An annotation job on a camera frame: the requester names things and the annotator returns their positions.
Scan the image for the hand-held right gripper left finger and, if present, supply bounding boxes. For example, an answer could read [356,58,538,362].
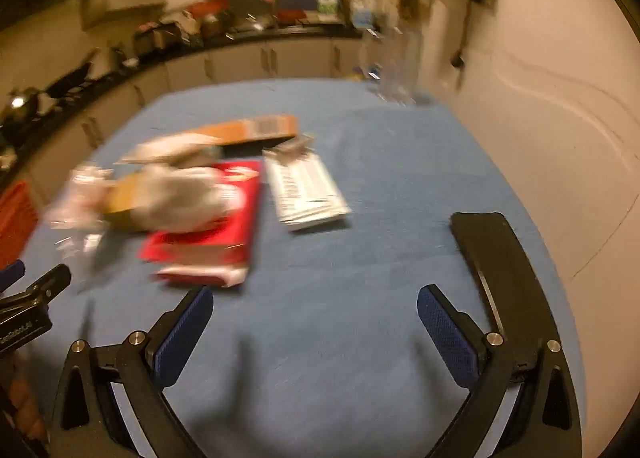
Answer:
[49,285,215,458]

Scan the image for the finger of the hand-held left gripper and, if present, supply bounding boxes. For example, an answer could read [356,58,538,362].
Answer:
[0,259,26,289]
[0,264,72,314]

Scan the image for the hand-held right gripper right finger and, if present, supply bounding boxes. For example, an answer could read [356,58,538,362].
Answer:
[417,285,583,458]

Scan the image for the red plastic basket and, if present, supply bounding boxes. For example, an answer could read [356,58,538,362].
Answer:
[0,180,39,270]

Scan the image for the red printed cardboard box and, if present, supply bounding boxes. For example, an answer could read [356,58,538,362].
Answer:
[139,160,264,287]

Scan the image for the white medicine box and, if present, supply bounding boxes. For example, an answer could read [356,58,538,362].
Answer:
[262,153,352,232]

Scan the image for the person's left hand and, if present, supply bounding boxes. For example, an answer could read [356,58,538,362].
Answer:
[7,353,49,442]

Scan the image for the black flat device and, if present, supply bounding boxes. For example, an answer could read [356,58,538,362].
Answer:
[450,211,552,346]

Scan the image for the clear plastic wrapper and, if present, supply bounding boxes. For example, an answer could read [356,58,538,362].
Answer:
[44,165,117,260]

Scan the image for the blue tablecloth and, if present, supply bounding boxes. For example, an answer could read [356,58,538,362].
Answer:
[15,78,587,458]

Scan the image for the tan paper packet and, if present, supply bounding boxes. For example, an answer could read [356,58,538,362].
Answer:
[106,173,147,230]

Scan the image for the steel pot with lid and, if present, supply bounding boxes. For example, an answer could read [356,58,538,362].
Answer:
[2,87,37,130]

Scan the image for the white paper wrapper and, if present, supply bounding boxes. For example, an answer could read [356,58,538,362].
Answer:
[120,133,224,170]

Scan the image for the black wok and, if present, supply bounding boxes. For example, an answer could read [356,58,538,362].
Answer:
[46,59,94,95]

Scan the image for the silver blister pack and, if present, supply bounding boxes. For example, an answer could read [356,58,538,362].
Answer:
[262,133,317,160]

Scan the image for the orange cardboard box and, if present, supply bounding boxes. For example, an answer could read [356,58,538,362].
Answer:
[189,113,300,147]

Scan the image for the white base cabinets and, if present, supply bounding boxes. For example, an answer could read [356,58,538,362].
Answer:
[15,35,364,199]

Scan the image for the tall clear glass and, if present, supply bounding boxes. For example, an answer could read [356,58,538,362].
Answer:
[359,0,427,107]

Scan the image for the red bowl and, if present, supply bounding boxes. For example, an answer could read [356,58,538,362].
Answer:
[192,0,229,17]

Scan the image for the black kitchen countertop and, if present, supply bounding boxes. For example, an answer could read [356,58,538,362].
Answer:
[0,23,364,189]

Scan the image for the blue and white carton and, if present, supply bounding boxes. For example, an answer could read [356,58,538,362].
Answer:
[349,0,374,30]

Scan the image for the black wall cable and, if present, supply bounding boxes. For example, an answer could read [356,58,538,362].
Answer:
[450,0,501,89]

